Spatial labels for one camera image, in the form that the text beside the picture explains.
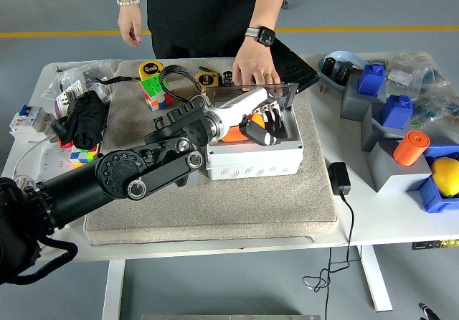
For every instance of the person's right hand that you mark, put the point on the person's right hand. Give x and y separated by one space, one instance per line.
131 24

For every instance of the person's left hand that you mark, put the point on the person's left hand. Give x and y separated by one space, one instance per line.
254 65

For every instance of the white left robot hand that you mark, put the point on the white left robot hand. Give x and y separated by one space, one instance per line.
244 101

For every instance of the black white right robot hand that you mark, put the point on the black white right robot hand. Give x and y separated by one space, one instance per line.
430 313

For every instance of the orange cylinder battery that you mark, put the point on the orange cylinder battery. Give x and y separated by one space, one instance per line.
410 151
231 135

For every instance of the white junction box with lid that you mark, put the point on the white junction box with lid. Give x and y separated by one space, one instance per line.
251 162

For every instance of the person's left forearm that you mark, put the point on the person's left forearm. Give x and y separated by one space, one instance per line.
269 4

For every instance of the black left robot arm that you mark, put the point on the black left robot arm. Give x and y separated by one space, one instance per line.
118 176

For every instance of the black wrist watch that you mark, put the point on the black wrist watch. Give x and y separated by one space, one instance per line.
265 36

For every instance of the yellow tape measure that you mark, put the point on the yellow tape measure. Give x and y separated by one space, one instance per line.
208 80
148 69

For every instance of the black tool case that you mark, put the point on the black tool case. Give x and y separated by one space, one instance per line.
297 72

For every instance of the clear bag of parts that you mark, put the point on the clear bag of parts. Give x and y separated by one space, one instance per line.
89 69
405 69
441 101

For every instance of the white table leg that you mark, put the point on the white table leg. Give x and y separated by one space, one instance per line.
114 291
376 280

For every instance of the table control panel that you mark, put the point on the table control panel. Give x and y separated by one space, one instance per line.
434 244

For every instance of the colourful puzzle cube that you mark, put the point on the colourful puzzle cube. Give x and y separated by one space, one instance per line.
154 90
83 156

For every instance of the person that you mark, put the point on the person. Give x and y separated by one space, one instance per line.
201 11

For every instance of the black relay block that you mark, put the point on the black relay block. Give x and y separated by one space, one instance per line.
330 67
343 73

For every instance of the light blue bowl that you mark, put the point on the light blue bowl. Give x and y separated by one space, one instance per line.
344 56

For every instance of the white purple breaker module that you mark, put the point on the white purple breaker module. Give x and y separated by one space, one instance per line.
68 95

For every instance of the grey holder block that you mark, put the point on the grey holder block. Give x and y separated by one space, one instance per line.
353 104
369 133
387 176

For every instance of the grey-brown mat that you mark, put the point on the grey-brown mat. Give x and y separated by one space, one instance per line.
215 209

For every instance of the blue plastic bin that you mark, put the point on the blue plastic bin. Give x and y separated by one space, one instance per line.
430 198

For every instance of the blue bottle-shaped block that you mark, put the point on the blue bottle-shaped block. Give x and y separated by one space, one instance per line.
396 113
371 81

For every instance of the black power adapter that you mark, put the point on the black power adapter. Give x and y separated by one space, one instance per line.
339 178

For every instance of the yellow lemon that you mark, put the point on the yellow lemon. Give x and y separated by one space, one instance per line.
446 176

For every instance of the white blue circuit breaker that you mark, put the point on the white blue circuit breaker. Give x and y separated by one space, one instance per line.
28 119

